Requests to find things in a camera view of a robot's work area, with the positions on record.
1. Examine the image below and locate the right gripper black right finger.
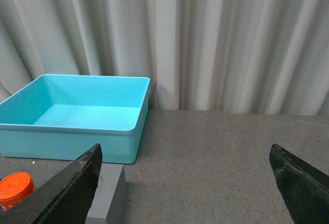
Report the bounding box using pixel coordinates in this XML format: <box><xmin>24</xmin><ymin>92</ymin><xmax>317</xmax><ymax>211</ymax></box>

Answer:
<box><xmin>269</xmin><ymin>144</ymin><xmax>328</xmax><ymax>223</ymax></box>

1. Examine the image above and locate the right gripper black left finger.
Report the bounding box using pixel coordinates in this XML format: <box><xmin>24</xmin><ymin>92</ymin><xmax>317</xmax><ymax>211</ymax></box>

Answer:
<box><xmin>1</xmin><ymin>143</ymin><xmax>102</xmax><ymax>223</ymax></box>

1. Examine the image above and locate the gray block with round hole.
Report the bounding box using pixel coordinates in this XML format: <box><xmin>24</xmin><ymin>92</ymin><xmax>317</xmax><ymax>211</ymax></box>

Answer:
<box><xmin>85</xmin><ymin>163</ymin><xmax>128</xmax><ymax>223</ymax></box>

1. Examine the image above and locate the orange cylinder with white numbers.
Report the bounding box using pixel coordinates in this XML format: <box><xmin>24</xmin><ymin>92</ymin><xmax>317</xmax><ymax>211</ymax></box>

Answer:
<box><xmin>1</xmin><ymin>172</ymin><xmax>36</xmax><ymax>211</ymax></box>

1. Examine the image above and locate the light blue plastic box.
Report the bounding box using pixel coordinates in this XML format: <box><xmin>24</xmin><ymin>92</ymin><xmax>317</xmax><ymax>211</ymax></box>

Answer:
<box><xmin>1</xmin><ymin>74</ymin><xmax>150</xmax><ymax>164</ymax></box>

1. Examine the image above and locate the white pleated curtain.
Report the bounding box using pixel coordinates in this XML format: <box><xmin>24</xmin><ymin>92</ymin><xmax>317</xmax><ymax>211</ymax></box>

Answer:
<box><xmin>1</xmin><ymin>0</ymin><xmax>328</xmax><ymax>115</ymax></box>

